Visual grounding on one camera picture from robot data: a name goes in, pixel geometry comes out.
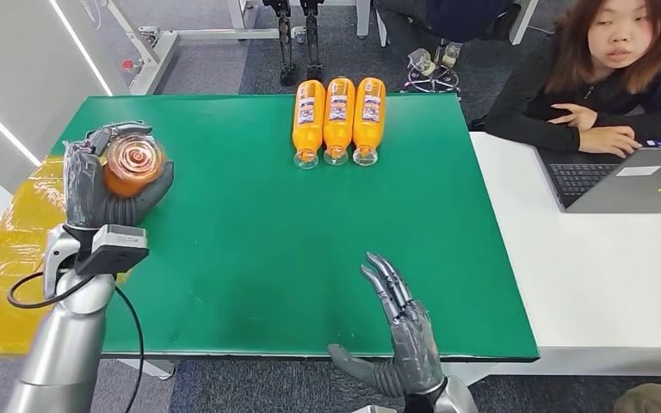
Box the person's left hand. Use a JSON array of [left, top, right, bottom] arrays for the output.
[[547, 102, 598, 133]]

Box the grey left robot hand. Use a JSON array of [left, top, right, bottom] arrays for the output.
[[62, 120, 176, 229]]

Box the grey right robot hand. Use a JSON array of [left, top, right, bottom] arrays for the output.
[[327, 252, 446, 398]]

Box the person's right hand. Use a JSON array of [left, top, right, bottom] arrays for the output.
[[578, 126, 644, 159]]

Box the orange juice bottle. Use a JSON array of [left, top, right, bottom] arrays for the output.
[[352, 77, 387, 167], [323, 77, 356, 167], [101, 133, 168, 200], [291, 79, 327, 170]]

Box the person at laptop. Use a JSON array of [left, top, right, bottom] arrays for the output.
[[483, 0, 661, 159]]

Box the grey laptop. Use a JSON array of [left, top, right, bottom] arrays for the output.
[[534, 146, 661, 215]]

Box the yellow film wrapped box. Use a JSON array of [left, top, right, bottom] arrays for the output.
[[0, 155, 132, 357]]

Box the white table leg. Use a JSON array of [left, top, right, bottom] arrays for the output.
[[355, 0, 373, 40], [508, 0, 540, 46]]

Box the white desk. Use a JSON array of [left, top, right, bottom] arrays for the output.
[[444, 132, 661, 385]]

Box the office chair base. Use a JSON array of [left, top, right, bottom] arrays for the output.
[[401, 53, 461, 96]]

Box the seated person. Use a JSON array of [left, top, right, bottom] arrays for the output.
[[373, 0, 522, 78]]

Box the green table mat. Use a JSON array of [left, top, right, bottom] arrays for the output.
[[49, 92, 541, 363]]

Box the tan fabric object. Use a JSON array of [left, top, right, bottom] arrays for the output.
[[614, 383, 661, 413]]

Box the black robot leg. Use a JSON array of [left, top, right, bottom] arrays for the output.
[[299, 0, 326, 82], [262, 0, 300, 88]]

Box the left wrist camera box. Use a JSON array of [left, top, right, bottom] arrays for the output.
[[75, 224, 151, 278]]

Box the white metal stand frame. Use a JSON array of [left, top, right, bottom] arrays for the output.
[[102, 0, 309, 96]]

